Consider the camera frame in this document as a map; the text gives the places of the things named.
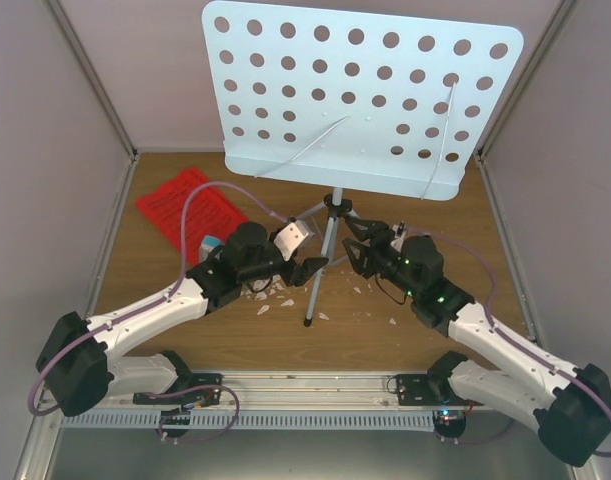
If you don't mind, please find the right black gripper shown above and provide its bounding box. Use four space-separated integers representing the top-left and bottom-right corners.
343 217 419 299

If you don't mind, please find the blue metronome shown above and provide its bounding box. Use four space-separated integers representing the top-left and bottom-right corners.
199 235 224 262

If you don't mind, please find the red sheet music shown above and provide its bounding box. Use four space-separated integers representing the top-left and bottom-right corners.
177 167 210 190
136 167 251 254

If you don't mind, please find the light blue music stand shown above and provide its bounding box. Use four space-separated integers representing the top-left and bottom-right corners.
200 0 528 329

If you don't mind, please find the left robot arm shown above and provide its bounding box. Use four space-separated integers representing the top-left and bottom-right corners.
36 220 328 417

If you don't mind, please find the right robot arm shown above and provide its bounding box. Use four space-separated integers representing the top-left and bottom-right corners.
343 215 611 467

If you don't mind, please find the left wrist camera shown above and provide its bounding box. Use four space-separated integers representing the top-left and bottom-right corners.
273 219 313 261

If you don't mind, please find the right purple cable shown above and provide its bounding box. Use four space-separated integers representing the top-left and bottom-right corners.
409 227 611 454

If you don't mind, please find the purple cable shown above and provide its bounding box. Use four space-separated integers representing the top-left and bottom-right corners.
28 182 291 417
409 227 611 454

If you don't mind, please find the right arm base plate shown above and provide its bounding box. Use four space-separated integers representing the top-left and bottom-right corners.
395 373 454 406

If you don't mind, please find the aluminium front rail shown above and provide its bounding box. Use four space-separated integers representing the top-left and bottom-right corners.
46 356 563 417

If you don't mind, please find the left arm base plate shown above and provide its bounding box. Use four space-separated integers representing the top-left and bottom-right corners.
132 373 223 432

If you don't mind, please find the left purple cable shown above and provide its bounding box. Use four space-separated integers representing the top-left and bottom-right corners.
28 182 291 417

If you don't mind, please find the grey slotted cable duct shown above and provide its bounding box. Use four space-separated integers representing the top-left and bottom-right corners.
61 409 434 432

